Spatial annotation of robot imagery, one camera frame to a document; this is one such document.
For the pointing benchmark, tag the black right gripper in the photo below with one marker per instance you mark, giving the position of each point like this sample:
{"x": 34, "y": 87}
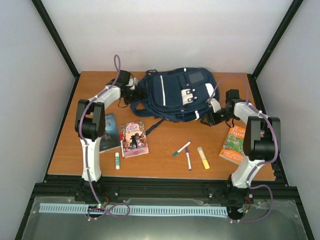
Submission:
{"x": 212, "y": 119}

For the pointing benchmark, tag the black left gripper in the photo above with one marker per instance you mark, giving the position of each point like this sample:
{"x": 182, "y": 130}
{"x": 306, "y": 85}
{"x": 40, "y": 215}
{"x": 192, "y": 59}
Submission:
{"x": 144, "y": 93}

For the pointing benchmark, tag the navy blue student backpack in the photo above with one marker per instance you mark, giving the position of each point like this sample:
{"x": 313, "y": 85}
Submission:
{"x": 179, "y": 95}

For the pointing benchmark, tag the orange 39-Storey Treehouse book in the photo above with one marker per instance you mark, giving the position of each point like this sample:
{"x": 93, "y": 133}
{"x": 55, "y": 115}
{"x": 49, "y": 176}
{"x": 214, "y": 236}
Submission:
{"x": 232, "y": 149}

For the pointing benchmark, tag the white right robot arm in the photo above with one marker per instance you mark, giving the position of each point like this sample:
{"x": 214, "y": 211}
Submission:
{"x": 261, "y": 143}

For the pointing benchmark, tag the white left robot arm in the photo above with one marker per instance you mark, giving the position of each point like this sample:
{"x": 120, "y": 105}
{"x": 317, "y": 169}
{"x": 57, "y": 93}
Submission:
{"x": 90, "y": 121}

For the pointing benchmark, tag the yellow highlighter pen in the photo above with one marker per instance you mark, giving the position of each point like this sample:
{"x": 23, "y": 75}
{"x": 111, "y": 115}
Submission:
{"x": 203, "y": 158}

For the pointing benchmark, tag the green capped marker pen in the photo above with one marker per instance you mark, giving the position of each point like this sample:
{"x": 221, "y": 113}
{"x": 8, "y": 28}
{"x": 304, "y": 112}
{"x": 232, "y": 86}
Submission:
{"x": 182, "y": 148}

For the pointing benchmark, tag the purple marker pen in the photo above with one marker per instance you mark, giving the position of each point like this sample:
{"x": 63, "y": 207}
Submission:
{"x": 188, "y": 159}

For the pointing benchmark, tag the red marker pen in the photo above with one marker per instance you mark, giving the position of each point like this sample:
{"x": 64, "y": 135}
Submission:
{"x": 121, "y": 137}

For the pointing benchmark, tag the pink illustrated paperback book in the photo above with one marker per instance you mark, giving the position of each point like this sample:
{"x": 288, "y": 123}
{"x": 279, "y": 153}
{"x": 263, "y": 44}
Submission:
{"x": 134, "y": 139}

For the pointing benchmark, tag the dark teal Bronte book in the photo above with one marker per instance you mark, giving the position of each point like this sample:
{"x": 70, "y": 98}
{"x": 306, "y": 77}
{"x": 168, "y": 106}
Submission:
{"x": 110, "y": 139}

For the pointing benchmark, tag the white glue stick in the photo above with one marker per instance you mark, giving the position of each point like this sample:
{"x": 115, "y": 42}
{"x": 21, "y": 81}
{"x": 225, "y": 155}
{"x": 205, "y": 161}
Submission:
{"x": 117, "y": 160}

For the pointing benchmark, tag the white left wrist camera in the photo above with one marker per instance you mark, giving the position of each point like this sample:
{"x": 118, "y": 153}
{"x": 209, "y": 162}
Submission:
{"x": 133, "y": 82}

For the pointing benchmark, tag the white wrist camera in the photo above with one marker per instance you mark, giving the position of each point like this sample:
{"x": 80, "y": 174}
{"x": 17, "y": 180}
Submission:
{"x": 214, "y": 104}
{"x": 133, "y": 82}

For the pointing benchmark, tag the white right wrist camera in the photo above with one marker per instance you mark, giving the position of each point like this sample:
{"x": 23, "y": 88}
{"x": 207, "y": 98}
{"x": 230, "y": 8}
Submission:
{"x": 214, "y": 104}

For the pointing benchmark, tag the black left corner frame post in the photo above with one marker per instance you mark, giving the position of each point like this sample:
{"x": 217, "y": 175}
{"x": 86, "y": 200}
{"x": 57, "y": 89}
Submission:
{"x": 46, "y": 19}

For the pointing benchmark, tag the black corner frame post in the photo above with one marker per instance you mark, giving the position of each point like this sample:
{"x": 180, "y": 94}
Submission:
{"x": 281, "y": 29}
{"x": 46, "y": 19}

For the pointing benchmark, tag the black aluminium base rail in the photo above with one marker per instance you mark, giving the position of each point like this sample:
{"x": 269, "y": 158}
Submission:
{"x": 117, "y": 189}

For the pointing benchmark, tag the light blue slotted cable duct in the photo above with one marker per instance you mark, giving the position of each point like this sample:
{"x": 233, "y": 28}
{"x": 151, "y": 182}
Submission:
{"x": 135, "y": 210}

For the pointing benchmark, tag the black right corner frame post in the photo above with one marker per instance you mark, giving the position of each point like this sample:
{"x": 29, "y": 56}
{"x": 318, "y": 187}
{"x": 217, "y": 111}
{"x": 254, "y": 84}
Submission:
{"x": 281, "y": 29}

